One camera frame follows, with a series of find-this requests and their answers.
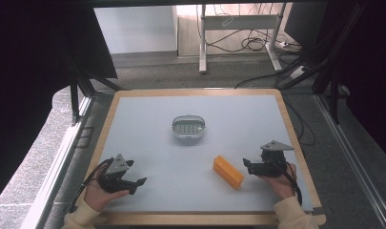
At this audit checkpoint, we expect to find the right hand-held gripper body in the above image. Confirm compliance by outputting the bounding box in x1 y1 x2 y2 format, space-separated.
258 139 295 178

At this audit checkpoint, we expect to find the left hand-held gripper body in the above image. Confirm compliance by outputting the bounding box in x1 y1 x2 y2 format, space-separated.
97 154 132 195

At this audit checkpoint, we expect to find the orange rectangular block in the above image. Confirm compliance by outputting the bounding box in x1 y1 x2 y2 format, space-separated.
212 155 245 191

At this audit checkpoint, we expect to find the grey oval slotted dish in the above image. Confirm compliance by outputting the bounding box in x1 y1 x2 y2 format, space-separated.
171 114 207 140

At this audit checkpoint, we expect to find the person's right hand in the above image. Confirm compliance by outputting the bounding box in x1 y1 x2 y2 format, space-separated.
259 162 298 201

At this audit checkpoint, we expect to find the person's left hand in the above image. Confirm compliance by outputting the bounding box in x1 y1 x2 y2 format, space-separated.
83 165 131 213

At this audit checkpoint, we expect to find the black metal stand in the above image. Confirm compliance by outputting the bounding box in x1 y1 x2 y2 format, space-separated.
69 60 124 126
277 3 366 125

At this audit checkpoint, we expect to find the white power strip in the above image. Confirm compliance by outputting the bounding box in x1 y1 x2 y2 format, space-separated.
290 65 308 80

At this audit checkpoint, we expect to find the black curtain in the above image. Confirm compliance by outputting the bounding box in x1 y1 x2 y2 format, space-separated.
317 0 386 164
0 0 119 207

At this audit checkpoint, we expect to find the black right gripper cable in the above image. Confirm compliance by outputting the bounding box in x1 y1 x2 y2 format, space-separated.
284 160 304 207

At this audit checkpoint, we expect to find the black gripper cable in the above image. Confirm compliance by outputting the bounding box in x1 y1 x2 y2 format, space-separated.
284 160 304 207
68 156 115 214

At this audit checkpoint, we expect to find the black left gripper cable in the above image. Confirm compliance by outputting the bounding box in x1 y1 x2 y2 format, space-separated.
68 156 115 214

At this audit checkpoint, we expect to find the thin black floor cable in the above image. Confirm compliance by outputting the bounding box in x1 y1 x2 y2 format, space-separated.
281 94 316 147

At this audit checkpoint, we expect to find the aluminium rail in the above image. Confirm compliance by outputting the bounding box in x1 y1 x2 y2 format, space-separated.
314 94 386 229
19 94 94 229

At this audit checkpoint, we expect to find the tangle of black floor cables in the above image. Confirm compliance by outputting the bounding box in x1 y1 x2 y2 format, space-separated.
205 28 303 54

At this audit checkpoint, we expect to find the white wall panel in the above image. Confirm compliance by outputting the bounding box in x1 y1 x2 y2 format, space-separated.
93 6 179 55

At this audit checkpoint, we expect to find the white desk frame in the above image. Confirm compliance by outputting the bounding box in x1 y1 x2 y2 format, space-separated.
198 3 288 74

